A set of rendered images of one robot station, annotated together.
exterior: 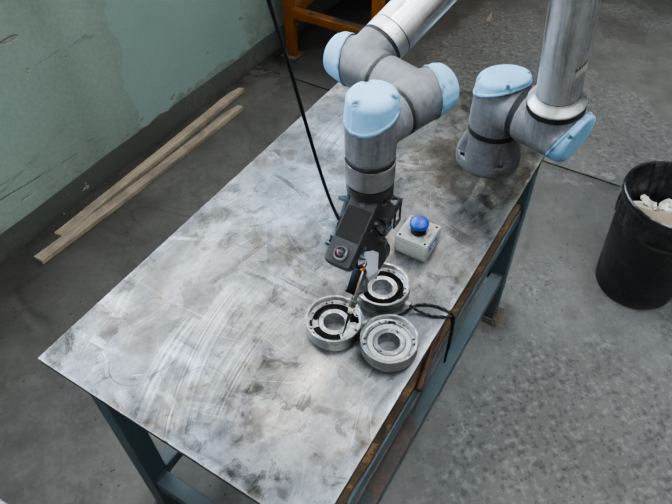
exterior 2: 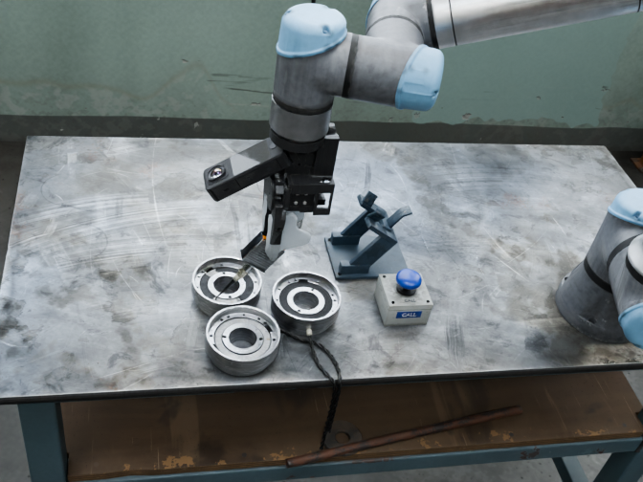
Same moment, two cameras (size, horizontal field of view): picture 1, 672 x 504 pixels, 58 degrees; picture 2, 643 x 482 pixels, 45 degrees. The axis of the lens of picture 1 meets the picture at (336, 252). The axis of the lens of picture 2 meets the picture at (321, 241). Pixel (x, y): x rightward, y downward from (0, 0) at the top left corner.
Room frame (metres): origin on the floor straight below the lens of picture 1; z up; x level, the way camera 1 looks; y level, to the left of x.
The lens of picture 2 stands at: (0.11, -0.63, 1.66)
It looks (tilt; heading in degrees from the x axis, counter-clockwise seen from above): 40 degrees down; 40
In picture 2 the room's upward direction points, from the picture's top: 11 degrees clockwise
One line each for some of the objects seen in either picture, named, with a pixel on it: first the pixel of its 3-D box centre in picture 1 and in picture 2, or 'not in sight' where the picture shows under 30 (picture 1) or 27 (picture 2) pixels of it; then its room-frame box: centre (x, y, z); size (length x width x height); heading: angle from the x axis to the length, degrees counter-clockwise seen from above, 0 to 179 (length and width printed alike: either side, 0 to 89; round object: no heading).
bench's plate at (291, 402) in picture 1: (347, 221); (373, 243); (0.96, -0.03, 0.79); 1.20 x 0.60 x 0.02; 147
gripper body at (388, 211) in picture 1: (370, 206); (298, 166); (0.71, -0.06, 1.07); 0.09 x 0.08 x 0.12; 148
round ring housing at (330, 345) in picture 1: (334, 324); (226, 289); (0.66, 0.01, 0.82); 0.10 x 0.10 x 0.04
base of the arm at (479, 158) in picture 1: (490, 141); (610, 288); (1.16, -0.37, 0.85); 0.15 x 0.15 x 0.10
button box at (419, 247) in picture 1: (419, 236); (406, 298); (0.88, -0.17, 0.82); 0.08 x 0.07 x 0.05; 147
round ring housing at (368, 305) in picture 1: (382, 290); (305, 304); (0.74, -0.09, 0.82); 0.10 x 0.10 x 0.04
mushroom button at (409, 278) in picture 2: (418, 229); (406, 286); (0.87, -0.17, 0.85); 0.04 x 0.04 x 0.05
